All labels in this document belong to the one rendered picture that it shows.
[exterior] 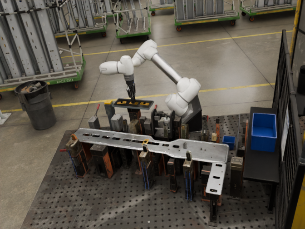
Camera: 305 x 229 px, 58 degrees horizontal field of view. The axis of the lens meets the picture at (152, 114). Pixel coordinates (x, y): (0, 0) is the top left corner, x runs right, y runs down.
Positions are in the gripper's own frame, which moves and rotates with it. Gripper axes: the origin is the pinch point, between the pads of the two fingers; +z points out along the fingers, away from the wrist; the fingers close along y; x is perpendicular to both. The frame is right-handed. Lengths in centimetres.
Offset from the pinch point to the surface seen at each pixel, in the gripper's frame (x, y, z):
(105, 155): -3, 52, 24
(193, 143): 63, 23, 20
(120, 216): 25, 85, 50
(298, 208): 137, 76, 5
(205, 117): 71, 15, -2
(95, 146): -11, 52, 17
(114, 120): -8.4, 23.0, 9.2
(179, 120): 48.0, 10.4, 8.2
